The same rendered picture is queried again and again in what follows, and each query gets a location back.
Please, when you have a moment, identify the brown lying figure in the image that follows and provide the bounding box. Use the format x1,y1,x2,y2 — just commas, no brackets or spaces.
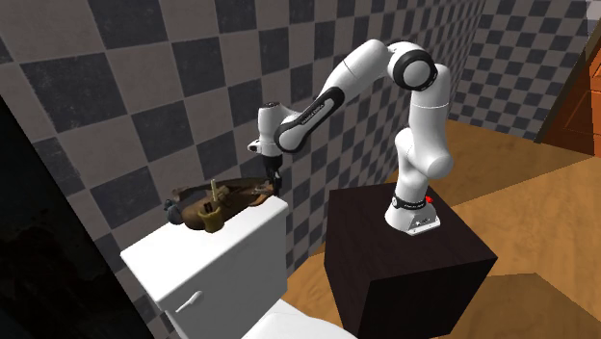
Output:
163,177,276,232

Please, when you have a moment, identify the olive cup with stick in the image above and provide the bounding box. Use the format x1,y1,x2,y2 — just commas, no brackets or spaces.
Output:
197,178,224,234

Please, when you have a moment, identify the white toilet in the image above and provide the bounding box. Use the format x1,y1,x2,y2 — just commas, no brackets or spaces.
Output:
119,195,359,339

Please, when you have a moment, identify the dark robot stand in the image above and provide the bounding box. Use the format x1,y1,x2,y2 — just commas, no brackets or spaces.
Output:
324,181,499,339

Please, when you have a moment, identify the orange wooden door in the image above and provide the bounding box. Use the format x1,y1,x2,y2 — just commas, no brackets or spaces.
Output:
535,28,601,159

